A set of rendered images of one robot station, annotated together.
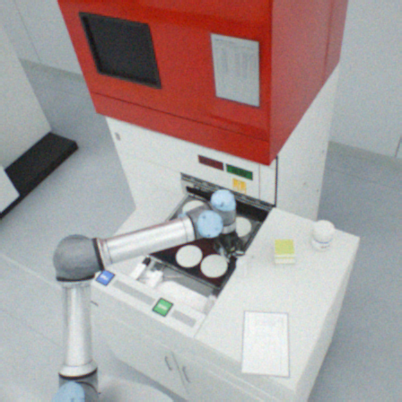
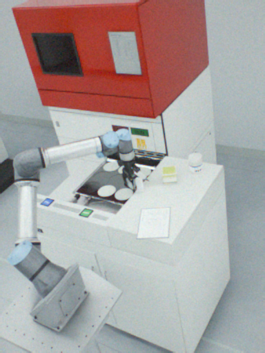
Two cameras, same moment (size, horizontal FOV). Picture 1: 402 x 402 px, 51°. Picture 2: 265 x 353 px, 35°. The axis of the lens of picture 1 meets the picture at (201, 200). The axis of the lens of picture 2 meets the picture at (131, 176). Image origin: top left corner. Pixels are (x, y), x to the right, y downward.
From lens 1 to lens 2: 0.93 m
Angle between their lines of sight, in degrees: 13
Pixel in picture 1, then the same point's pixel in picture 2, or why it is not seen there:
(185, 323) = (101, 220)
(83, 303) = (31, 196)
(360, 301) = (255, 254)
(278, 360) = (162, 229)
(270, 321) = (158, 212)
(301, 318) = (179, 209)
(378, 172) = not seen: outside the picture
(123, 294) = (59, 209)
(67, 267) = (22, 163)
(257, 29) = (132, 24)
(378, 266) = not seen: outside the picture
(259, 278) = (152, 192)
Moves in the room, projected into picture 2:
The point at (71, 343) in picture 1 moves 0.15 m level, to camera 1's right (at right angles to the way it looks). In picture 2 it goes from (23, 222) to (56, 215)
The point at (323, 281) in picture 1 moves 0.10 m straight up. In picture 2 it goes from (196, 189) to (194, 173)
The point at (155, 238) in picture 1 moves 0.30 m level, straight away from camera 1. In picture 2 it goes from (76, 146) to (65, 120)
